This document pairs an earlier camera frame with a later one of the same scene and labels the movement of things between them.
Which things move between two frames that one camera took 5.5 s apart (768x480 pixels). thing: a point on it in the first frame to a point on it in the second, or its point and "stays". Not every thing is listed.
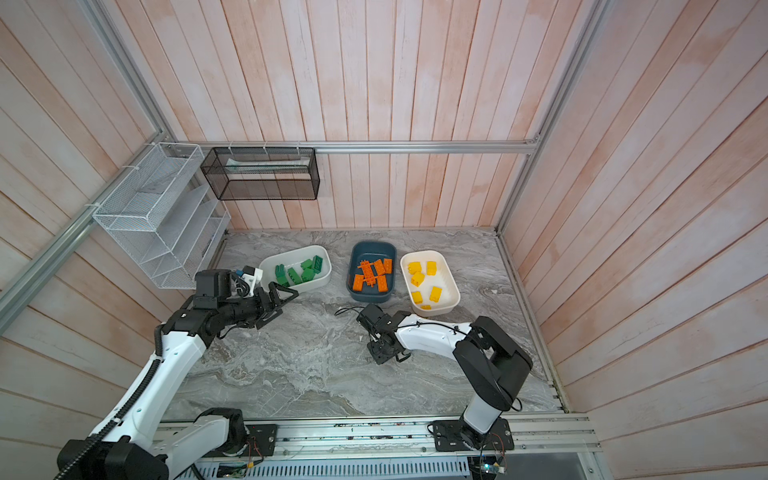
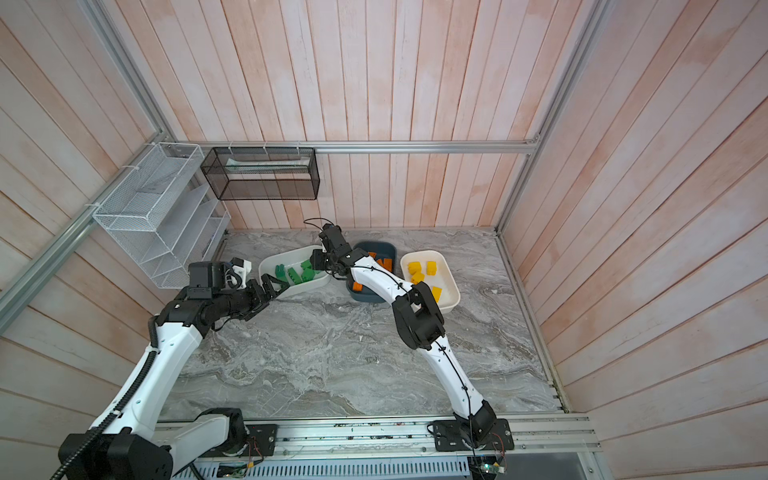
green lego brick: x=281 y=275 stays
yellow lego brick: x=414 y=267 stays
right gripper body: x=378 y=351 to x=324 y=260
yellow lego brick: x=435 y=294 stays
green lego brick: x=307 y=274 stays
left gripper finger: x=274 y=294 to x=272 y=285
